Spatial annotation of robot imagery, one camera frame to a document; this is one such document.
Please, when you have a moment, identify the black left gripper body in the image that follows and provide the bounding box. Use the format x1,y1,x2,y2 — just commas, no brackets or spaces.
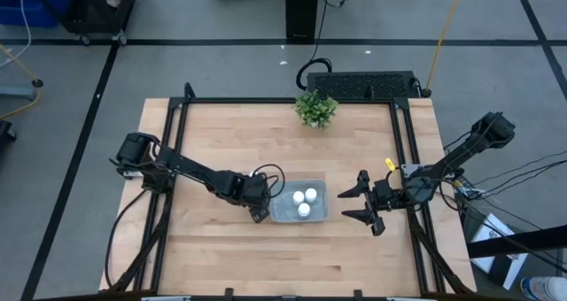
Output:
241,173,272,225

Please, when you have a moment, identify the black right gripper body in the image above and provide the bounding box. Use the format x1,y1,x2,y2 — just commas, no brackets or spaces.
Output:
359,169,402,237

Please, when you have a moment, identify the clear grey plastic basket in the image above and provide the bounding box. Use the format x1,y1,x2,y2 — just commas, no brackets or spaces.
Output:
268,179,331,224

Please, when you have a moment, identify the small electronics board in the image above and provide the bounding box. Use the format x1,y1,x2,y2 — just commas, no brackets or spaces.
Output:
451,179,486,201

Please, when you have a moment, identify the small green potted plant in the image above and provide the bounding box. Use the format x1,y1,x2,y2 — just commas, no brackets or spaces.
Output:
292,90,339,131

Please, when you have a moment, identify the black perforated computer case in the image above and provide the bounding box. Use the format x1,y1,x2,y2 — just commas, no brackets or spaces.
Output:
306,70,421,101

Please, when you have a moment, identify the white cardboard box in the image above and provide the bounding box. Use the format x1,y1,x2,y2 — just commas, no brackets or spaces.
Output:
469,212,530,291

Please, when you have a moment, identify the black metal bar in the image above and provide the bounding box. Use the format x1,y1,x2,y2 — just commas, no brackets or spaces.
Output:
467,224,567,259

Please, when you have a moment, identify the black wheeled cart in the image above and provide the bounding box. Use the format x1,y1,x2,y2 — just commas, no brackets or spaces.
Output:
61,0,145,46

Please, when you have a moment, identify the black object at floor edge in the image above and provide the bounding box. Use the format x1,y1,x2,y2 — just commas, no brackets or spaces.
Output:
0,120,19,143

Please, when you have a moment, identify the grey blue flat bar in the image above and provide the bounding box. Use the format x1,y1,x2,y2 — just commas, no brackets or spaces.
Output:
0,85,39,102

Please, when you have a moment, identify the blue plastic bin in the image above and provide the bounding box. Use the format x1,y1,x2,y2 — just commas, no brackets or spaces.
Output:
0,0,73,28

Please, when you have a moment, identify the black metal table frame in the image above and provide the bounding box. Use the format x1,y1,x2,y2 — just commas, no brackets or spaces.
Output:
105,81,476,301

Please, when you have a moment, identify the bundle of black cables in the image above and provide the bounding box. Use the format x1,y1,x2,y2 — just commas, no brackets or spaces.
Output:
460,149,567,275

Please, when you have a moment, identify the black left arm base cable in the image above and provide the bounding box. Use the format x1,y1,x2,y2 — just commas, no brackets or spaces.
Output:
104,187,150,289

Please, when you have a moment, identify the black cable to computer case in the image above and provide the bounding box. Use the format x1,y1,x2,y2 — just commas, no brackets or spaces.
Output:
295,0,356,92

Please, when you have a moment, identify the long yellow cable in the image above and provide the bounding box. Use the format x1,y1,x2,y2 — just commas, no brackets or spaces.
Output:
420,0,468,98

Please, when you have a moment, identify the black upright post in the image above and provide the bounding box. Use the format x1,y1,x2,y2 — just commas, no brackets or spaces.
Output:
284,0,321,42

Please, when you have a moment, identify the curved yellow cable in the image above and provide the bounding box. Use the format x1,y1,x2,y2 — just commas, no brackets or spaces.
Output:
0,42,44,120

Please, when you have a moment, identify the thin white cable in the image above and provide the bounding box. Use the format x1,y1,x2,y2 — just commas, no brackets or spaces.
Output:
0,0,34,68

